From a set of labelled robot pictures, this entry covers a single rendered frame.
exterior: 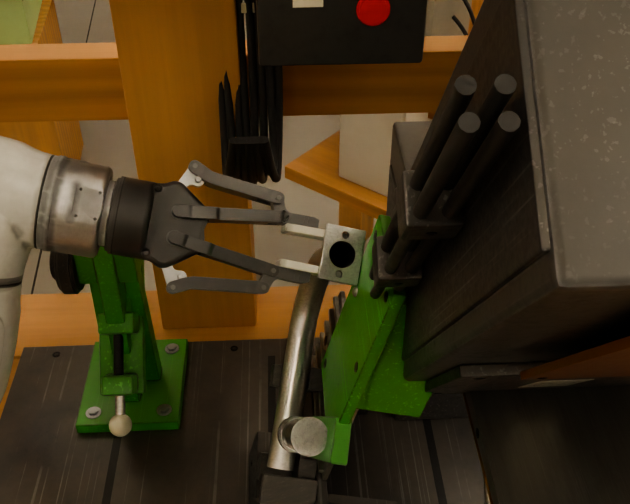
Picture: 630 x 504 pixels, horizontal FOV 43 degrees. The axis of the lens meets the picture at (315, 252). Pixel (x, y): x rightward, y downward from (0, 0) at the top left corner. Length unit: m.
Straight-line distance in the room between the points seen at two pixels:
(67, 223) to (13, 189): 0.05
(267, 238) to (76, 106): 1.77
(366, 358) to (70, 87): 0.58
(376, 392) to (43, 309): 0.67
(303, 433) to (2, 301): 0.31
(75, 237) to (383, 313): 0.28
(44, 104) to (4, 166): 0.38
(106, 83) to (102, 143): 2.37
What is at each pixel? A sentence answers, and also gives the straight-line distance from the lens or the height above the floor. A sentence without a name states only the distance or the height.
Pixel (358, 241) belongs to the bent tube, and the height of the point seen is 1.23.
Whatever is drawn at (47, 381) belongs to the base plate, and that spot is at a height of 0.90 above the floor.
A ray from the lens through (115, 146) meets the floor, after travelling 3.42.
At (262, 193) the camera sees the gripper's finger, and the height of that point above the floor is 1.27.
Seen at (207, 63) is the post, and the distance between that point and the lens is 0.96.
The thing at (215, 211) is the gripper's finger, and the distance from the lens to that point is 0.77.
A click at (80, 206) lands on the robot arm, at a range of 0.75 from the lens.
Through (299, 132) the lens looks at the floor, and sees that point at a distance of 3.42.
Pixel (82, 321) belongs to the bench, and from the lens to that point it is 1.26.
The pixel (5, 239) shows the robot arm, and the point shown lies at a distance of 0.76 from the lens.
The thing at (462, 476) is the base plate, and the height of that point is 0.90.
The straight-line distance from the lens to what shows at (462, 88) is 0.35.
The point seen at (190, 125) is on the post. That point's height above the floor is 1.23.
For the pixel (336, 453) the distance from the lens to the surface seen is 0.78.
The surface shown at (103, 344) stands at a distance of 1.03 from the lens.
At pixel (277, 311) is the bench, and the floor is 0.88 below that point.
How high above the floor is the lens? 1.72
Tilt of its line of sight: 39 degrees down
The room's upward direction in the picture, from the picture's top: straight up
